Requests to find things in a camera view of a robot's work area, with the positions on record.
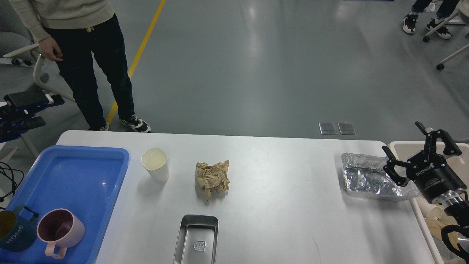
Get crumpled brown paper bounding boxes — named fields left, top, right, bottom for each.
left=195, top=160, right=230, bottom=202

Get aluminium foil tray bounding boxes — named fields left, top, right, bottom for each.
left=341, top=153, right=420, bottom=202

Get floor socket plate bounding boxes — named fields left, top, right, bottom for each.
left=338, top=122, right=357, bottom=135
left=318, top=122, right=338, bottom=135

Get white paper cup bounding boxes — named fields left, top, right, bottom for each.
left=141, top=148, right=169, bottom=183

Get blue plastic tray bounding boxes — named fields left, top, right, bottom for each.
left=0, top=146, right=130, bottom=264

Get floor socket plate right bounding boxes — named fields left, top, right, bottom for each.
left=338, top=122, right=357, bottom=135

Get person in beige sweater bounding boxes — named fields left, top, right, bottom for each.
left=10, top=0, right=151, bottom=133

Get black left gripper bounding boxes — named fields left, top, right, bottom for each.
left=0, top=91, right=65, bottom=143

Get grey office chair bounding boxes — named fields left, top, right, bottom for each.
left=0, top=0, right=75, bottom=102

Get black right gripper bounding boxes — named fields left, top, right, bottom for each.
left=382, top=121, right=467, bottom=204

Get paper cup in bin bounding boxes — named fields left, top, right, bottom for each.
left=416, top=199, right=445, bottom=220

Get beige plastic bin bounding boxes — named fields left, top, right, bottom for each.
left=388, top=142, right=469, bottom=264

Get metal rectangular tin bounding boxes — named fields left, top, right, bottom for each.
left=174, top=214, right=219, bottom=264

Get dark blue HOME mug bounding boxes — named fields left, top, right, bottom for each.
left=0, top=205, right=39, bottom=252

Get white chair base right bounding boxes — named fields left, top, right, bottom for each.
left=422, top=0, right=469, bottom=71

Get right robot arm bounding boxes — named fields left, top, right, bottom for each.
left=382, top=121, right=469, bottom=262

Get black cables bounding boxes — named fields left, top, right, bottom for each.
left=0, top=161, right=25, bottom=203

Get pink plastic mug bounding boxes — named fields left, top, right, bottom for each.
left=36, top=208, right=85, bottom=260

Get floor socket plate left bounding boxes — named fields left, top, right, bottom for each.
left=318, top=122, right=338, bottom=135

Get white side table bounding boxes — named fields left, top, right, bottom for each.
left=0, top=134, right=40, bottom=162

